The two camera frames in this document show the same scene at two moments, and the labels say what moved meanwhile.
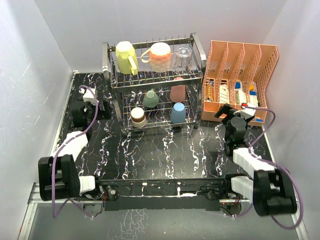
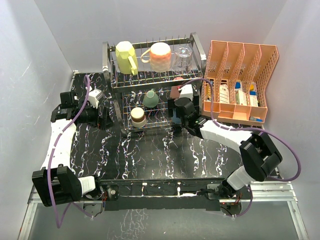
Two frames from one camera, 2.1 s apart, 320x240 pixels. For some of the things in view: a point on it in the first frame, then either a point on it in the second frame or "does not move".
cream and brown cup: (139, 119) does not move
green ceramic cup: (151, 99) does not move
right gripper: (224, 109) → (171, 106)
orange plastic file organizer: (236, 73) does not move
